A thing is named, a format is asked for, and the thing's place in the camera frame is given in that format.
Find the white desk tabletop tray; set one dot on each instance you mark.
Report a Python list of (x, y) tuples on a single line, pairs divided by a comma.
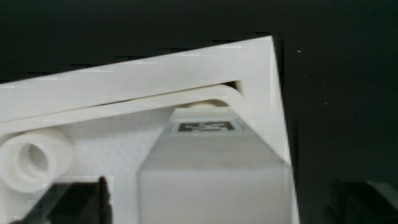
[(83, 119)]

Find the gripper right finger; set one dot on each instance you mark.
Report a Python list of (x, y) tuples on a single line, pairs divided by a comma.
[(364, 203)]

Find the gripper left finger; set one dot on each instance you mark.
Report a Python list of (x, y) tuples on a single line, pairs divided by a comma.
[(74, 204)]

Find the white desk leg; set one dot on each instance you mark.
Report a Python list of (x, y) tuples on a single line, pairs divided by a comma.
[(214, 179)]

